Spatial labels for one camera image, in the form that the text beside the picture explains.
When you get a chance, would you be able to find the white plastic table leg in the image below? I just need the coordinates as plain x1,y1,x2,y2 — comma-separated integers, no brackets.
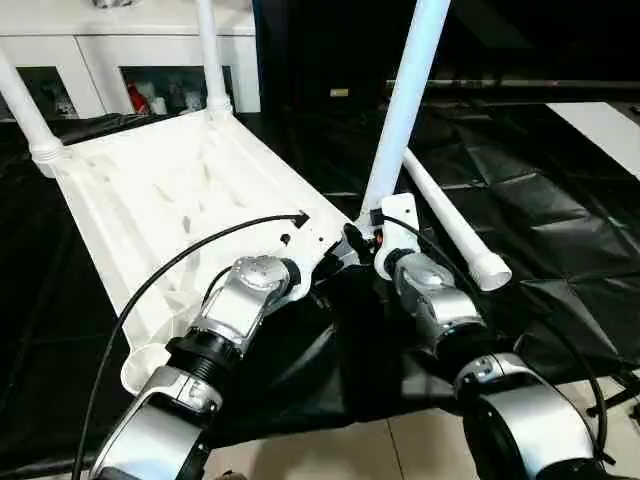
193,0,235,119
357,0,451,236
402,148,514,293
0,47,65,164

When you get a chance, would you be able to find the white cabinet with glass doors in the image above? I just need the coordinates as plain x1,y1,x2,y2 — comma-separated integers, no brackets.
0,0,262,120

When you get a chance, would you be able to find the black metal folding leg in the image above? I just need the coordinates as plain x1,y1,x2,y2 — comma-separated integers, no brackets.
587,377,640,417

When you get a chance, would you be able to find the grey metal rail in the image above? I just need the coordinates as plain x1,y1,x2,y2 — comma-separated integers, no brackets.
387,76,640,92

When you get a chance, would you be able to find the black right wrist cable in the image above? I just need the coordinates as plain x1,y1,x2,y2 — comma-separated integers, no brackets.
372,209,609,451

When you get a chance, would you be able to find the white plastic table top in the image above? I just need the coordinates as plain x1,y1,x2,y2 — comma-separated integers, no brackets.
29,107,376,396

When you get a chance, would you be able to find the black mat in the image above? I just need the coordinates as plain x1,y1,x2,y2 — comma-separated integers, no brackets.
0,99,640,451

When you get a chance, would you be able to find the black box with orange label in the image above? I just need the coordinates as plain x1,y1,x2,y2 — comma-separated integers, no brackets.
252,0,416,124

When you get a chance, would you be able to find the white flat board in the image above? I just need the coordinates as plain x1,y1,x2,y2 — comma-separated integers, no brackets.
544,102,640,181

